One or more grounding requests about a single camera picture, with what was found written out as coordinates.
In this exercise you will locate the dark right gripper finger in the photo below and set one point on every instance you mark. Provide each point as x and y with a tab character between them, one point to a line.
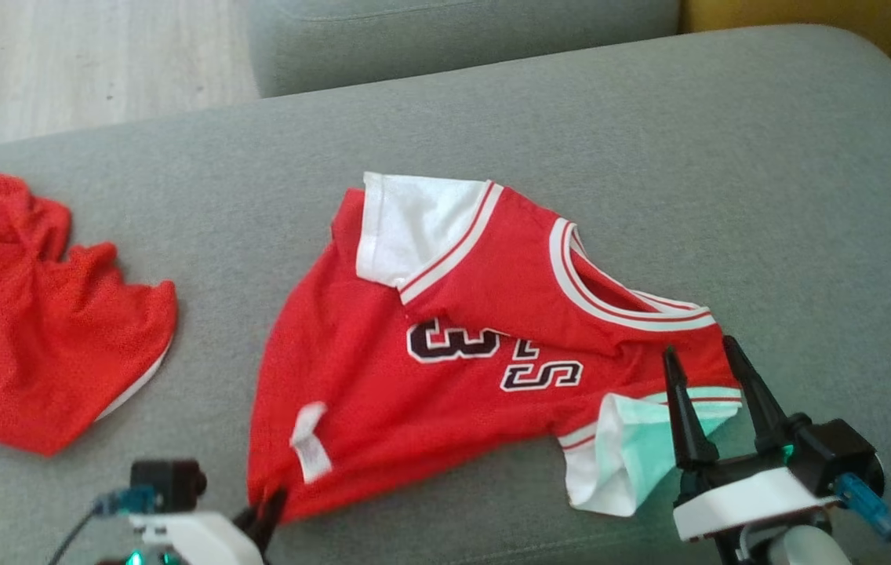
687	416
759	400

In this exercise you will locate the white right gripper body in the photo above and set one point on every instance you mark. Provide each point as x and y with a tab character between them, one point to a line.
751	494

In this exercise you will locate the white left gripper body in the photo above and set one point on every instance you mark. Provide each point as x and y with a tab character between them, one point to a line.
194	541

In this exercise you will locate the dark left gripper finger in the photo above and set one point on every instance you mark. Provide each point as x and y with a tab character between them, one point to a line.
251	522
274	514

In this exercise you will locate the red basketball jersey white sleeves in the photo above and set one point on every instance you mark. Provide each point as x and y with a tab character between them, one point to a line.
383	392

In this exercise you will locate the red shorts white trim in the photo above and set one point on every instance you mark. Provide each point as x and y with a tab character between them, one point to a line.
30	337

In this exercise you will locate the large grey sofa ottoman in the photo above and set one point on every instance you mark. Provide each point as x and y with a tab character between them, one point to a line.
728	196

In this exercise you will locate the yellow sofa backrest cushion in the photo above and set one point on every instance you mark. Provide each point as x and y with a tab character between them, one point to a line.
806	20

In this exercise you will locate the grey sofa seat cushion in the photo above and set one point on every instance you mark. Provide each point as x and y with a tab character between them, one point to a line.
453	39

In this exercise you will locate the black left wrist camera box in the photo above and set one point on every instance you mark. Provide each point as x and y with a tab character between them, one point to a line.
169	485

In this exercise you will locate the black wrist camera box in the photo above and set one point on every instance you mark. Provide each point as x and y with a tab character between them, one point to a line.
838	455
169	485

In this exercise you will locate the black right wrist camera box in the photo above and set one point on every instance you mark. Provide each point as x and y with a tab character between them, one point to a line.
838	455

